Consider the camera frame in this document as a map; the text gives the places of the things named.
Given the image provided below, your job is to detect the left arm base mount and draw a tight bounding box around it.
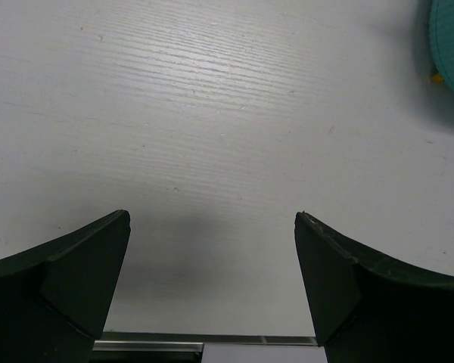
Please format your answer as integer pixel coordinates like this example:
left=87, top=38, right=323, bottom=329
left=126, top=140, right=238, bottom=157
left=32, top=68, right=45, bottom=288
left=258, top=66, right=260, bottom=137
left=89, top=332, right=318, bottom=362

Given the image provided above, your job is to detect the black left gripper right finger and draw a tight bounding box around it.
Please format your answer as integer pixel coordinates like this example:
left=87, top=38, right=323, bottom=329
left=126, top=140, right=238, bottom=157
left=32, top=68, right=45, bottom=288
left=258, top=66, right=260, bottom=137
left=294, top=213, right=454, bottom=362

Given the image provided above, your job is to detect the teal round desk organizer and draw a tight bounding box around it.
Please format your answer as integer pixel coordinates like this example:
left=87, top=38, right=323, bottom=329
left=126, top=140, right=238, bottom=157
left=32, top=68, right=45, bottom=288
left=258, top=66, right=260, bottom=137
left=428, top=0, right=454, bottom=92

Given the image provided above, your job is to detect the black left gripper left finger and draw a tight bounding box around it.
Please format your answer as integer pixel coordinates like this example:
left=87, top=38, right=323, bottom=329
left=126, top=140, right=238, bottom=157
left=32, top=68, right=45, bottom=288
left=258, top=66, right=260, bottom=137
left=0, top=210, right=131, bottom=362

